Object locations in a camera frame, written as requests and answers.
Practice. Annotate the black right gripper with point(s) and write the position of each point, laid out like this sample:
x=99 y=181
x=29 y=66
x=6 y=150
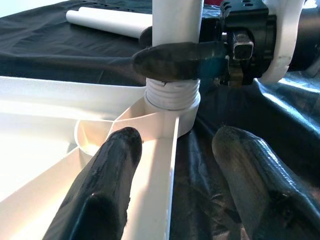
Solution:
x=252 y=30

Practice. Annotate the black plastic table cloth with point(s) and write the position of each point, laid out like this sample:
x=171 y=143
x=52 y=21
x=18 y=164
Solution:
x=50 y=50

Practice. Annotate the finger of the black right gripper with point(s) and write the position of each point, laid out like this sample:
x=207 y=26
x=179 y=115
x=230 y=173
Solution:
x=175 y=62
x=147 y=37

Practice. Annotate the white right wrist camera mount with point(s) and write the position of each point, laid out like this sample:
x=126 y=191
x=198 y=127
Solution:
x=282 y=50

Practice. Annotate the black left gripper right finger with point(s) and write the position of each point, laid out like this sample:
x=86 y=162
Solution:
x=262 y=187

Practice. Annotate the white plastic table top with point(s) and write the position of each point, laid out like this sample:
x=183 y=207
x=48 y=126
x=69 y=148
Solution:
x=37 y=125

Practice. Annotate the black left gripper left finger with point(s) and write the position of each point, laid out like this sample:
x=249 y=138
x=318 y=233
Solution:
x=100 y=187

